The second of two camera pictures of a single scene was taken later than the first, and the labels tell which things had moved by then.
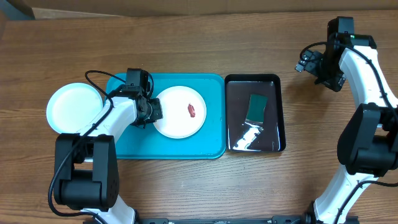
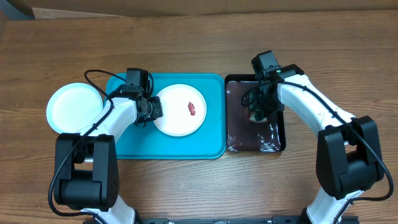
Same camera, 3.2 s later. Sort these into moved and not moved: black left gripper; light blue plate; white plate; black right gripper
Moved: black right gripper
Not moved: white plate; black left gripper; light blue plate
